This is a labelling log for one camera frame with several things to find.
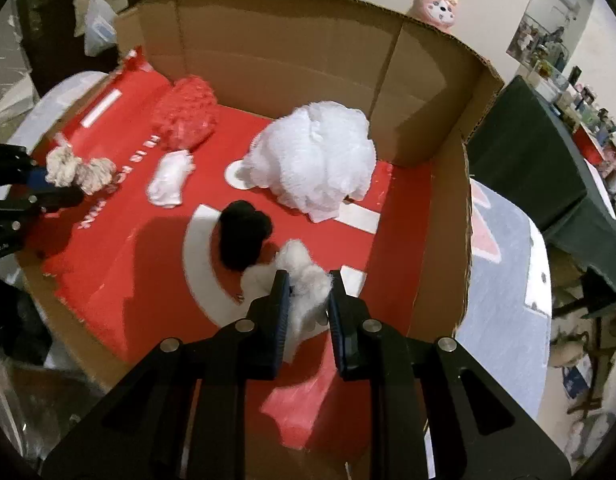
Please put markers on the wall mirror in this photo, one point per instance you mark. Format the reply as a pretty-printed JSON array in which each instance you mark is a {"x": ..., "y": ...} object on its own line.
[{"x": 547, "y": 25}]

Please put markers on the white fluffy plush item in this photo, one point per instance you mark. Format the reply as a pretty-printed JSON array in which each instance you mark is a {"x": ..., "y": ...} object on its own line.
[{"x": 308, "y": 280}]

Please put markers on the cream lace scrunchie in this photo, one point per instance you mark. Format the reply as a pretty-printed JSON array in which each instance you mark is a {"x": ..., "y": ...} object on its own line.
[{"x": 95, "y": 175}]

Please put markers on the small white cloth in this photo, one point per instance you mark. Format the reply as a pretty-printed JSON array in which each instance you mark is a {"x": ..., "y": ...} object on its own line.
[{"x": 168, "y": 185}]

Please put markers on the black fluffy pompom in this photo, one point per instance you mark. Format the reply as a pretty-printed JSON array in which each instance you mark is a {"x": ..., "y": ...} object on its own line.
[{"x": 243, "y": 235}]

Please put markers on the pink plush toy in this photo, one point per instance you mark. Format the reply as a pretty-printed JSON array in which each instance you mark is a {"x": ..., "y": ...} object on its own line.
[{"x": 436, "y": 5}]

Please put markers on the dark brown door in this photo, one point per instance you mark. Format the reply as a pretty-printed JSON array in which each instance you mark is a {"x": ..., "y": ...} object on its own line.
[{"x": 48, "y": 35}]

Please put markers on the row of cosmetic bottles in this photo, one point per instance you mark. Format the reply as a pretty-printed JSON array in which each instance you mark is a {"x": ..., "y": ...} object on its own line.
[{"x": 582, "y": 105}]

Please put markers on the dark green covered side table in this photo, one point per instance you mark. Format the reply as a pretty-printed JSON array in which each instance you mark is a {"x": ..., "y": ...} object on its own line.
[{"x": 527, "y": 160}]

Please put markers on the cardboard box red inside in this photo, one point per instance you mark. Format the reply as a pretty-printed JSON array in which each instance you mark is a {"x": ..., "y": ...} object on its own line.
[{"x": 288, "y": 45}]

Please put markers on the white mesh bath loofah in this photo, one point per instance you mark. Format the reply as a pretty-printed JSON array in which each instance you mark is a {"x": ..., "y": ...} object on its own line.
[{"x": 313, "y": 160}]

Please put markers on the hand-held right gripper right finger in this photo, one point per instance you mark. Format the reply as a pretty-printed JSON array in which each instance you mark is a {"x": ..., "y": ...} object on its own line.
[{"x": 338, "y": 322}]

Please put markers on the white plastic bag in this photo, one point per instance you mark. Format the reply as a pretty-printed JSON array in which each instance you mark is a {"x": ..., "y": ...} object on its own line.
[{"x": 100, "y": 25}]

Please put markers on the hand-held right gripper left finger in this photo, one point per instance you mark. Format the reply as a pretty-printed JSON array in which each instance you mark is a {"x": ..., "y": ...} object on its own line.
[{"x": 283, "y": 312}]

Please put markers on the red container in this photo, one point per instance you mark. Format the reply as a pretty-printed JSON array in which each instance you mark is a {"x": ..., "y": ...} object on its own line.
[{"x": 588, "y": 147}]

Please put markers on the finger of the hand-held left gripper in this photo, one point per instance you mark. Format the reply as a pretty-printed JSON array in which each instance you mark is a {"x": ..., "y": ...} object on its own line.
[
  {"x": 13, "y": 162},
  {"x": 63, "y": 198}
]

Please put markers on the coral mesh bath loofah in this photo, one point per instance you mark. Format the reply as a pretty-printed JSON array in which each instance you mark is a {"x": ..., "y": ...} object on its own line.
[{"x": 185, "y": 110}]

